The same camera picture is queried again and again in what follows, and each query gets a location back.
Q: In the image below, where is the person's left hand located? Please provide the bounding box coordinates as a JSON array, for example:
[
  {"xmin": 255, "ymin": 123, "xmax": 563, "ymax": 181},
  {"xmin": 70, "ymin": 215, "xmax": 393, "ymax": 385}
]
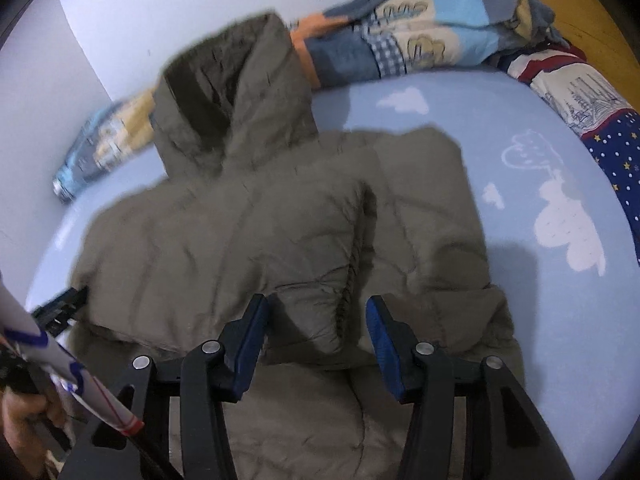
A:
[{"xmin": 0, "ymin": 389, "xmax": 68, "ymax": 466}]

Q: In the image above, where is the red blue patterned pillow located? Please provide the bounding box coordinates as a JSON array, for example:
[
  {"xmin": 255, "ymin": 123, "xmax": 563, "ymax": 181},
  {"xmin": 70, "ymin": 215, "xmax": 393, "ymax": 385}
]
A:
[{"xmin": 500, "ymin": 42, "xmax": 640, "ymax": 266}]

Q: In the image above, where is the wooden headboard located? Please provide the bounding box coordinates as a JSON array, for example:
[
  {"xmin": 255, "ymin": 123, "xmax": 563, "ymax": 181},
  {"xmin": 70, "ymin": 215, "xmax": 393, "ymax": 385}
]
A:
[{"xmin": 512, "ymin": 0, "xmax": 640, "ymax": 111}]

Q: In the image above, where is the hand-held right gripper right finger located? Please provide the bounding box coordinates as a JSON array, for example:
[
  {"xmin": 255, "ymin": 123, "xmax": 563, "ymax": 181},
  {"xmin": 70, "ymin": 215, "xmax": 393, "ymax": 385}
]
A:
[{"xmin": 366, "ymin": 296, "xmax": 576, "ymax": 480}]

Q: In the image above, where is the light blue cloud-print bed sheet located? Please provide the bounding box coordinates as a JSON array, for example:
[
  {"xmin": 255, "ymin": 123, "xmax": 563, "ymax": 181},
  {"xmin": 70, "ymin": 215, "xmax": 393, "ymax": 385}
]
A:
[{"xmin": 25, "ymin": 67, "xmax": 640, "ymax": 480}]

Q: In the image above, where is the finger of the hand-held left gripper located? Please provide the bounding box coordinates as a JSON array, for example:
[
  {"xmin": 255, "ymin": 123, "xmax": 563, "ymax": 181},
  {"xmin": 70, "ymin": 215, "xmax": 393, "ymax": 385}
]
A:
[{"xmin": 30, "ymin": 285, "xmax": 91, "ymax": 338}]

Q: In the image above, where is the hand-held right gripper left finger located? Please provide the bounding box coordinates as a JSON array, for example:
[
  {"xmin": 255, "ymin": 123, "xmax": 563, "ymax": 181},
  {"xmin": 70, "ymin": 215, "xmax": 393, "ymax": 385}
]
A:
[{"xmin": 60, "ymin": 294, "xmax": 273, "ymax": 480}]

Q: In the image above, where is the olive hooded puffer jacket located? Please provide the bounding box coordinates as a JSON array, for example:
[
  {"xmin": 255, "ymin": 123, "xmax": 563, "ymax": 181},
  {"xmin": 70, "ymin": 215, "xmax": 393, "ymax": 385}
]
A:
[{"xmin": 67, "ymin": 10, "xmax": 526, "ymax": 480}]

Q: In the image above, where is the patchwork striped blanket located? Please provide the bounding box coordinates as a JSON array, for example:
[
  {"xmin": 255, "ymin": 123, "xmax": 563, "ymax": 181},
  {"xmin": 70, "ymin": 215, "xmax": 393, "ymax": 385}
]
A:
[{"xmin": 52, "ymin": 0, "xmax": 571, "ymax": 206}]

